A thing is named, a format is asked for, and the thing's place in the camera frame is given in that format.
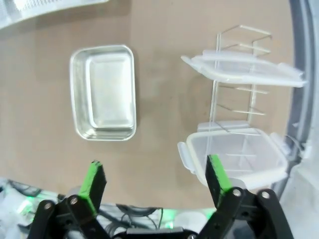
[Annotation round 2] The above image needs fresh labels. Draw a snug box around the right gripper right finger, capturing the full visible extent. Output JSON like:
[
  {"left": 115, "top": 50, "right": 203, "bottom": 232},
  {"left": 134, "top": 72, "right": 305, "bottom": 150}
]
[{"left": 196, "top": 154, "right": 287, "bottom": 239}]

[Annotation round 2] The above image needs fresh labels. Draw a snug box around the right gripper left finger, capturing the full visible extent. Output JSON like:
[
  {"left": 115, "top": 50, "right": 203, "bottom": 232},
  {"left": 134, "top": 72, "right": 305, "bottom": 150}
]
[{"left": 26, "top": 160, "right": 115, "bottom": 239}]

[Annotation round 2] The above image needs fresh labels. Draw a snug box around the clear plastic clip lid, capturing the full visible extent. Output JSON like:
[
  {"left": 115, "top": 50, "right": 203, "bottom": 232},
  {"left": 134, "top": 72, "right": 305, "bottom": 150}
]
[
  {"left": 177, "top": 121, "right": 297, "bottom": 190},
  {"left": 180, "top": 48, "right": 307, "bottom": 88}
]

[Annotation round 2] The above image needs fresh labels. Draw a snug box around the steel rectangular container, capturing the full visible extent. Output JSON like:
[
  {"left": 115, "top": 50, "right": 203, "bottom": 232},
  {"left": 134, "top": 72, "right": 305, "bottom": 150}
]
[{"left": 69, "top": 44, "right": 138, "bottom": 140}]

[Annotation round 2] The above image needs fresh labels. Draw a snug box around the black cable bundle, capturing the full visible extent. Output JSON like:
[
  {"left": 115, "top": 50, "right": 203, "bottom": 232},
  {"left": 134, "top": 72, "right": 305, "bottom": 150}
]
[{"left": 99, "top": 203, "right": 166, "bottom": 232}]

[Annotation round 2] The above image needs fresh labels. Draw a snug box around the metal wire lid rack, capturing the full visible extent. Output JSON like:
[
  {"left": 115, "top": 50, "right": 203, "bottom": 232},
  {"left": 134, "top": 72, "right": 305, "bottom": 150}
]
[{"left": 210, "top": 24, "right": 273, "bottom": 165}]

